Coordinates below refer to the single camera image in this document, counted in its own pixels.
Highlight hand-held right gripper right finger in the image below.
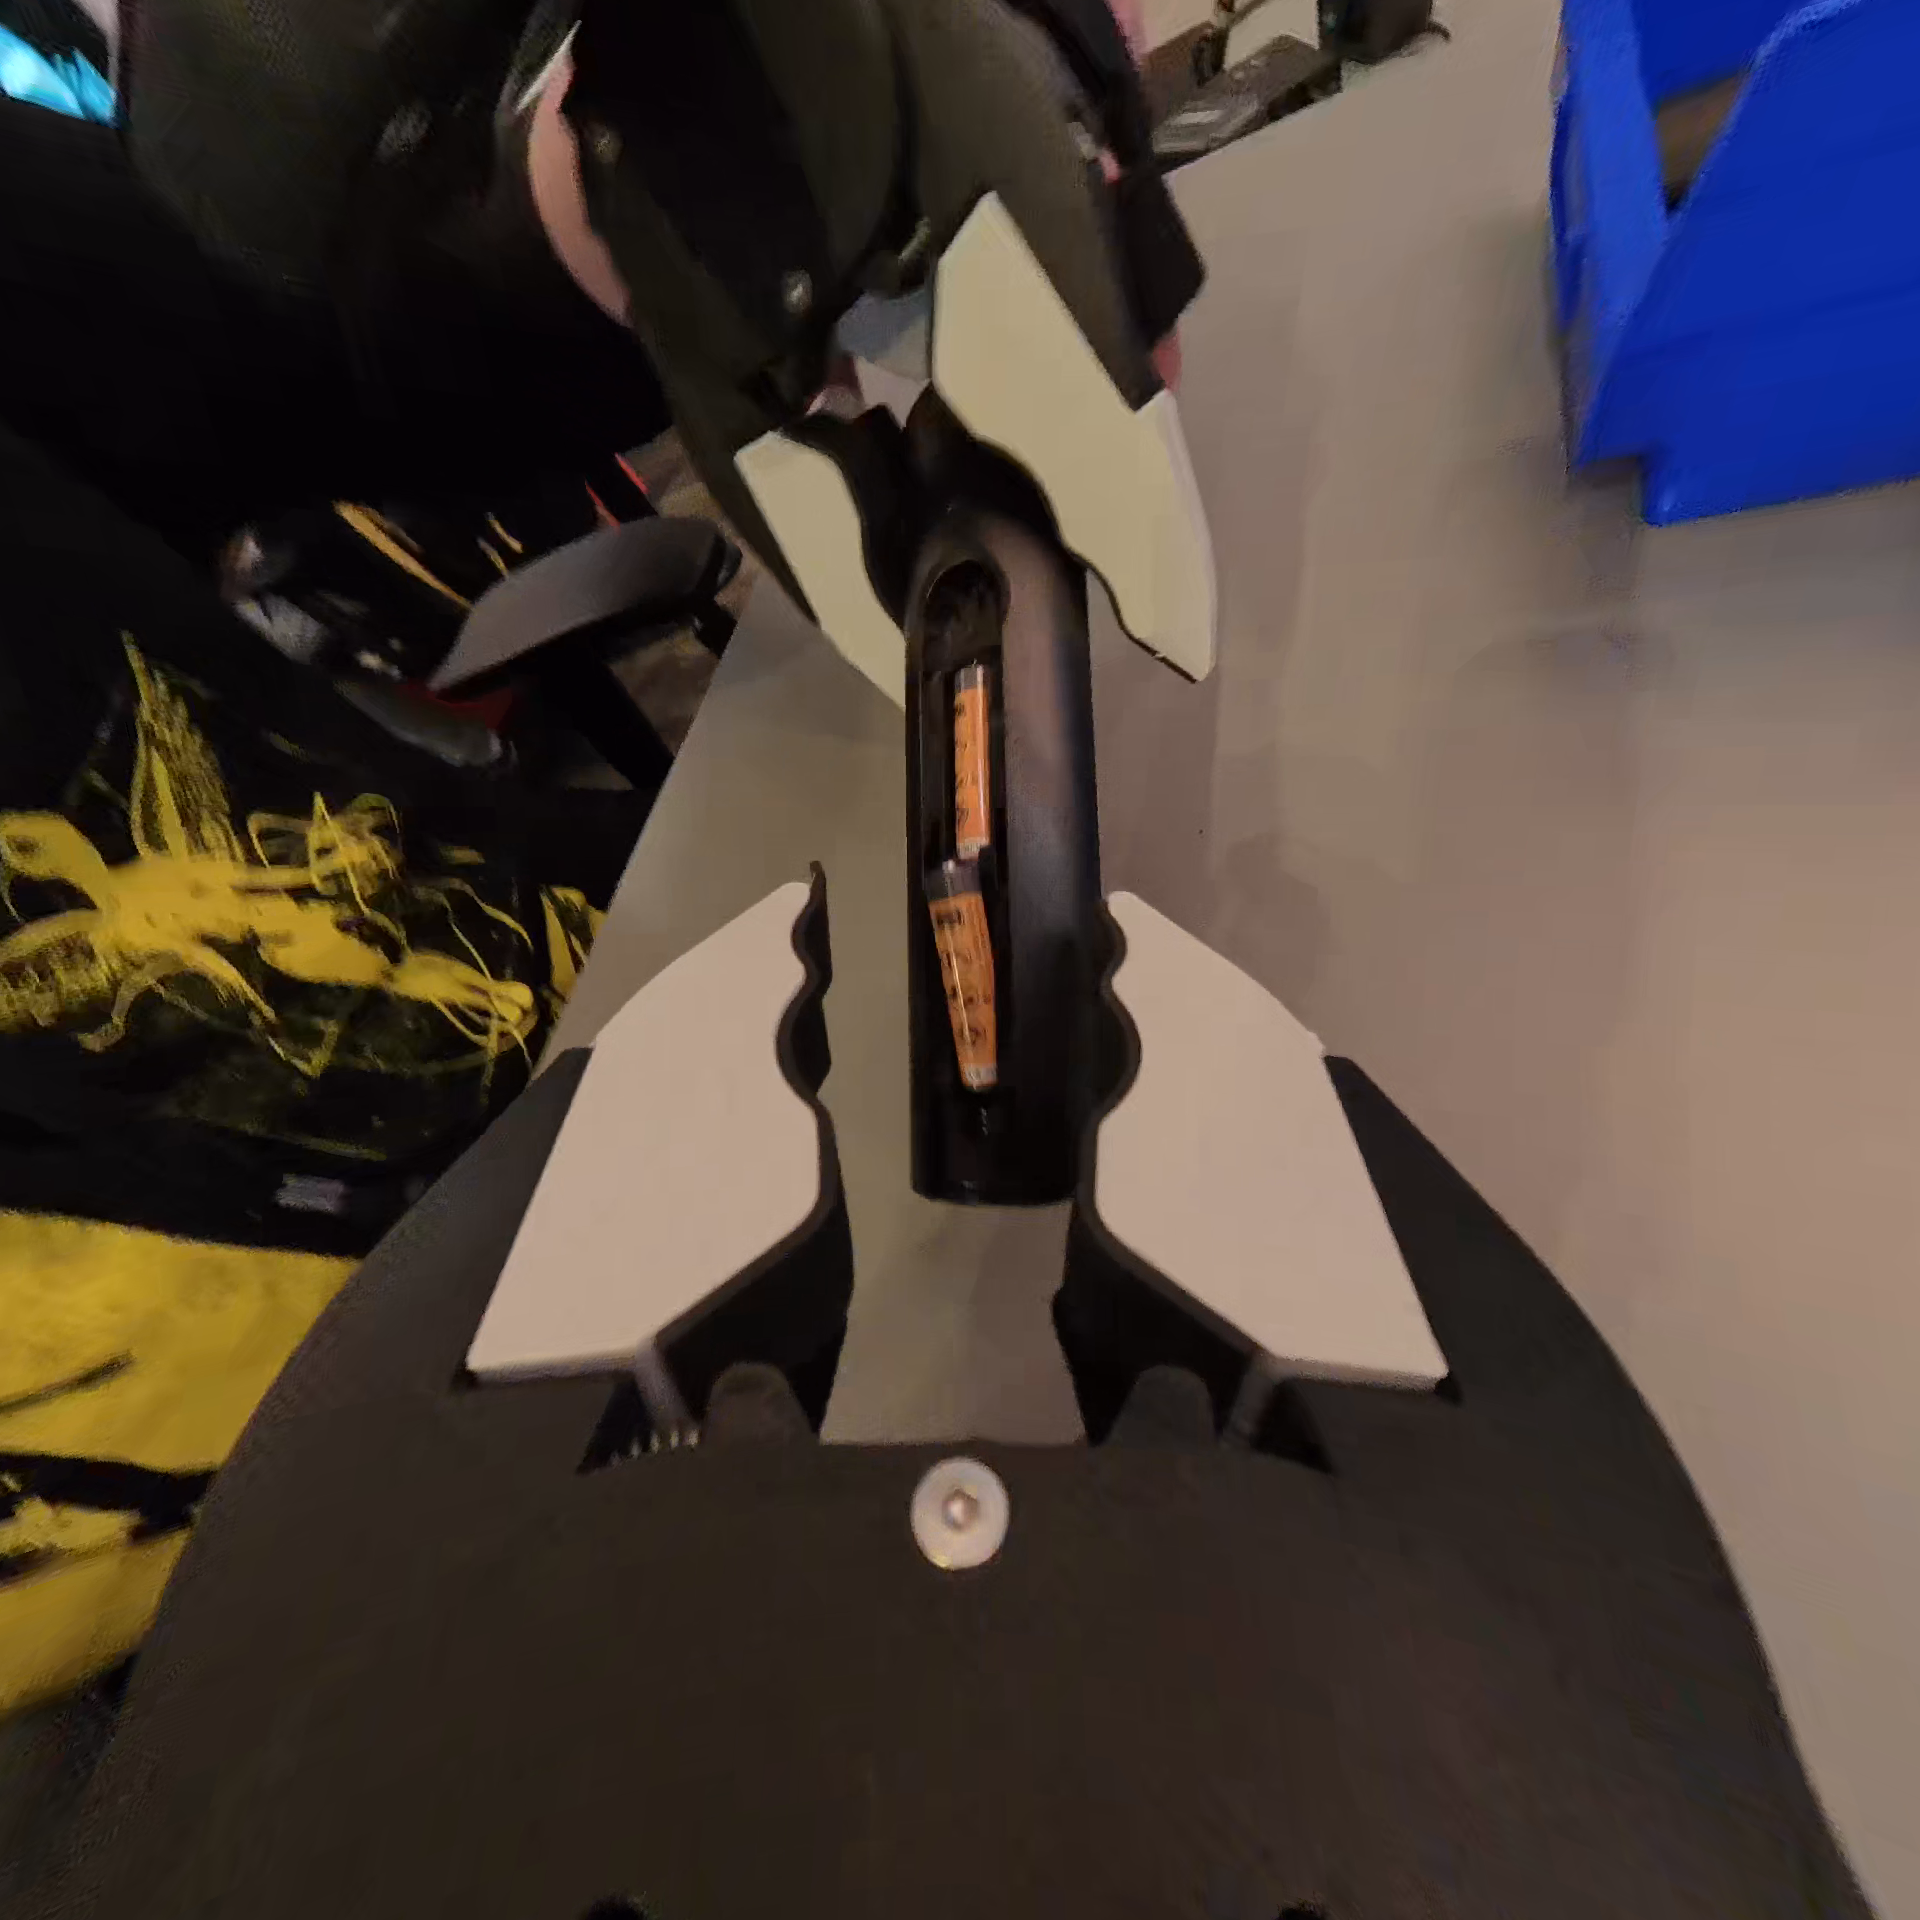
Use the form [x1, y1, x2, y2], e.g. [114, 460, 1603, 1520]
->
[1056, 891, 1452, 1445]

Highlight orange AAA battery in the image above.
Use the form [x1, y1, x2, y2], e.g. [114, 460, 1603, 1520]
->
[922, 858, 1003, 1093]
[949, 659, 1003, 858]

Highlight person's left hand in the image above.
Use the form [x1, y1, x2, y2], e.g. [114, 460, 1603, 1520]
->
[525, 58, 635, 329]

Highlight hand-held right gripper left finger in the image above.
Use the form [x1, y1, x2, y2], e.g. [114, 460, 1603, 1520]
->
[464, 862, 854, 1445]

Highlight person's left forearm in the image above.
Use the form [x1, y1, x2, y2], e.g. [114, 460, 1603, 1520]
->
[0, 91, 670, 525]

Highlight grey desk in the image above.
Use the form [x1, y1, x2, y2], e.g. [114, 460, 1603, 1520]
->
[531, 0, 1920, 1920]

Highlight yellow black patterned pants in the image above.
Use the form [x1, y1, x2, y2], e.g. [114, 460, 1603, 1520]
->
[0, 496, 611, 1718]

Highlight blue plastic bin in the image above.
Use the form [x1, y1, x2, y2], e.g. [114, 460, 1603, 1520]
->
[1549, 0, 1920, 525]

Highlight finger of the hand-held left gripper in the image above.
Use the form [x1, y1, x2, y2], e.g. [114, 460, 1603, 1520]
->
[932, 191, 1220, 681]
[732, 427, 910, 708]

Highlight black remote control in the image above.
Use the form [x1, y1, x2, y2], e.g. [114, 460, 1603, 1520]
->
[899, 383, 1131, 1209]

